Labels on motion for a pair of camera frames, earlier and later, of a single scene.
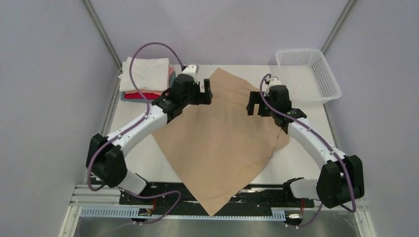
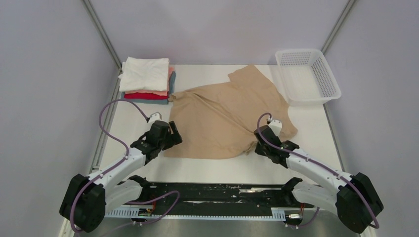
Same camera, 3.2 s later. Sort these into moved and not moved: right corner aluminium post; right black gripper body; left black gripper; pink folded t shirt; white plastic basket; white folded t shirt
Moved: right black gripper body; left black gripper
Not moved: pink folded t shirt; white folded t shirt; right corner aluminium post; white plastic basket
